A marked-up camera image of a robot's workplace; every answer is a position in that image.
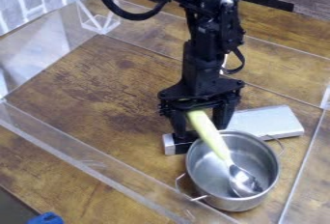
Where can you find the clear acrylic corner bracket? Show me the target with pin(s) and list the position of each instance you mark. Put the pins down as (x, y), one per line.
(98, 23)

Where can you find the small silver pot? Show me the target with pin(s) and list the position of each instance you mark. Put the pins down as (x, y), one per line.
(207, 171)

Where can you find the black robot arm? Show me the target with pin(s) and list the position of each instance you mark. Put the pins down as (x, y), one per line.
(214, 26)

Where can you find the clear acrylic barrier panel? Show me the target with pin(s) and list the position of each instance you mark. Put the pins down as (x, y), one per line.
(82, 131)

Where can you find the grey flat metal box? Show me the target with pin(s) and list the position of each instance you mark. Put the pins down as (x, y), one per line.
(267, 122)

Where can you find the yellow handled metal spoon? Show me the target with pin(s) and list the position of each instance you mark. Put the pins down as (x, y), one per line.
(214, 141)

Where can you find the black strip on wall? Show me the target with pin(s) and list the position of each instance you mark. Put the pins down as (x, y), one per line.
(277, 4)

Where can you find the blue object at corner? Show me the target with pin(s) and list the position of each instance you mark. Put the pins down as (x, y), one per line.
(45, 218)

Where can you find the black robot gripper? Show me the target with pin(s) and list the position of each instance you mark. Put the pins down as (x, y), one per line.
(202, 88)

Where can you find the black and silver block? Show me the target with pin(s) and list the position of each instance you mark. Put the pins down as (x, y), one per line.
(176, 145)

